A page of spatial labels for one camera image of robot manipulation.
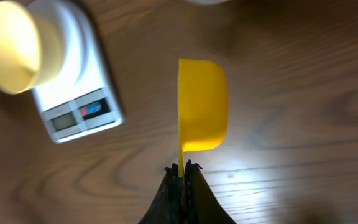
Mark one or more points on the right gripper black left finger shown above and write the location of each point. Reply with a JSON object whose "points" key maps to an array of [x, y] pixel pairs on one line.
{"points": [[166, 207]]}

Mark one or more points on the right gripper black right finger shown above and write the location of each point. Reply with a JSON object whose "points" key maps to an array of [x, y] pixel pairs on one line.
{"points": [[202, 206]]}

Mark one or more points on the yellow measuring scoop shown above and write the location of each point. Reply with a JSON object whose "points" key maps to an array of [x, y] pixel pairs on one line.
{"points": [[202, 102]]}

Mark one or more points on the white digital kitchen scale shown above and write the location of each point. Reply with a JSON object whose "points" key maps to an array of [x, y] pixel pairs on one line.
{"points": [[81, 100]]}

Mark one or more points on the yellow plastic bowl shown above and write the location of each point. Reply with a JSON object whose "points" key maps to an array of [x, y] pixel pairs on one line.
{"points": [[31, 49]]}

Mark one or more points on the clear plastic container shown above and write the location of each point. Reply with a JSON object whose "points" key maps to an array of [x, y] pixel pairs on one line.
{"points": [[207, 2]]}

